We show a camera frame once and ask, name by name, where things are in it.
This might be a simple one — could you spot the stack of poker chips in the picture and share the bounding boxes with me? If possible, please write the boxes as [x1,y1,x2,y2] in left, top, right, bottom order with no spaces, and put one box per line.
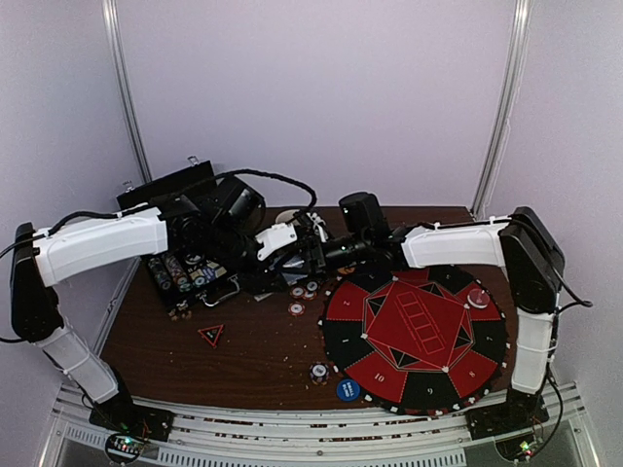
[303,279,322,301]

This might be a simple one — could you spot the red triangular chip holder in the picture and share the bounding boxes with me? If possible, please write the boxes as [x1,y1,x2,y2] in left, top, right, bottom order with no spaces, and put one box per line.
[198,324,225,348]

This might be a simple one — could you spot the clear red round button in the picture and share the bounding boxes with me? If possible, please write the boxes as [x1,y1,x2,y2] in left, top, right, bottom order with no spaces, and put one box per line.
[467,288,491,309]

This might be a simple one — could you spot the blue small blind button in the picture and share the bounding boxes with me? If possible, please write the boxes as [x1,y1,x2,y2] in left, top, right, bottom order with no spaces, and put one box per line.
[336,378,361,403]

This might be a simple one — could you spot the blue playing card deck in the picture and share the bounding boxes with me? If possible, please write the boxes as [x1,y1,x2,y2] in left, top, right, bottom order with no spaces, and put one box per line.
[274,255,310,285]

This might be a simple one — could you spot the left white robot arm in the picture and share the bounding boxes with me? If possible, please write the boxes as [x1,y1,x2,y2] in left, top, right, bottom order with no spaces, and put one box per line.
[2,168,329,432]

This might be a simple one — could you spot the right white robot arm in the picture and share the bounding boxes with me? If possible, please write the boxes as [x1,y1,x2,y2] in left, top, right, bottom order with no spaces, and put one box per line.
[318,192,567,430]

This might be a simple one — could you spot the small card decks in case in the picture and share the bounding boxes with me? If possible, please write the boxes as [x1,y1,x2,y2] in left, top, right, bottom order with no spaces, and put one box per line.
[189,261,227,288]

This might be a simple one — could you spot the white floral ceramic mug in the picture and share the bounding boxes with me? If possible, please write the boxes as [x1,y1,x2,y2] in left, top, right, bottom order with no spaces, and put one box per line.
[275,209,300,226]

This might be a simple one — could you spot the front right chip row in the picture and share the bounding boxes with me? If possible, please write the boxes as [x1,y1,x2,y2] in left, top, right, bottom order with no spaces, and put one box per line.
[162,254,191,291]

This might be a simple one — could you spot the chip row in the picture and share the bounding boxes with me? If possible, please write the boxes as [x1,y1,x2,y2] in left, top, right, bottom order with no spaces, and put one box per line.
[147,257,172,291]
[162,254,191,291]

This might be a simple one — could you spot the black poker chip case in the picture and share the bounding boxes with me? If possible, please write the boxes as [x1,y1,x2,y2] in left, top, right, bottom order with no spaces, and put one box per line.
[117,156,240,321]

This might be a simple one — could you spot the loose chip middle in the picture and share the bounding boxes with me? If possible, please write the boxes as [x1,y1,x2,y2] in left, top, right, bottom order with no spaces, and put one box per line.
[290,286,306,299]

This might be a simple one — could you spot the loose chip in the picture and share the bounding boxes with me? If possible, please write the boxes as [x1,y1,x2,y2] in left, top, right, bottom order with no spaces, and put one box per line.
[290,286,306,299]
[288,302,306,316]

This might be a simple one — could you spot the front left chip row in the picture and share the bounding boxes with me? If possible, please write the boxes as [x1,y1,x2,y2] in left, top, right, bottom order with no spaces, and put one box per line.
[147,257,172,291]

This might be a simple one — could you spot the loose chip front left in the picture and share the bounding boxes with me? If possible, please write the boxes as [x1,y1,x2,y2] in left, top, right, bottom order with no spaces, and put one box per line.
[288,302,306,316]

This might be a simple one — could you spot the round red black poker mat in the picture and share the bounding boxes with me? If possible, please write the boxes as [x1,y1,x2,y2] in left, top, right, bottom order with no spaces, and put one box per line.
[318,266,511,416]

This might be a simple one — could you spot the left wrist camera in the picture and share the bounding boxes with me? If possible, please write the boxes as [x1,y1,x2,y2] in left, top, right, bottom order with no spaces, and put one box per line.
[255,223,297,261]

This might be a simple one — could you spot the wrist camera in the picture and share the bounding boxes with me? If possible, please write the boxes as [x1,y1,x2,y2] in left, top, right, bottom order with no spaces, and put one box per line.
[255,223,297,261]
[308,212,331,242]

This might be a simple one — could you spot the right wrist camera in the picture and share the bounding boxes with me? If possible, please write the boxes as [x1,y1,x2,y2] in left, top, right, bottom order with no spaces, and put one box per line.
[308,212,331,242]

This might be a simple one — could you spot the aluminium front rail base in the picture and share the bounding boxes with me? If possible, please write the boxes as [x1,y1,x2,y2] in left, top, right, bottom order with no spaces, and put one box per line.
[41,381,598,467]

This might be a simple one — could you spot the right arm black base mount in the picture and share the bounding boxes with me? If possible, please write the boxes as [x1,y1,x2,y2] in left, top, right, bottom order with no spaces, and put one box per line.
[465,395,550,440]

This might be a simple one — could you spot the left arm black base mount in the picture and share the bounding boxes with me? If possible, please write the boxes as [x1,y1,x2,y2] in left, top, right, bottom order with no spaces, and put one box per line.
[89,404,174,442]

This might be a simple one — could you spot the left aluminium frame post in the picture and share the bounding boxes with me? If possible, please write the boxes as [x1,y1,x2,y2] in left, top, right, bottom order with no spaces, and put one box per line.
[101,0,153,184]

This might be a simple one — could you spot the aluminium frame post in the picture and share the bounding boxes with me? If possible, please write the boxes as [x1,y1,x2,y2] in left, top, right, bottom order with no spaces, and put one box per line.
[101,0,153,184]
[470,0,533,219]

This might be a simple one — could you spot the right aluminium frame post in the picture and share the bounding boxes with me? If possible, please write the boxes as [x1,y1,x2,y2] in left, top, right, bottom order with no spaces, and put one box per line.
[470,0,533,219]

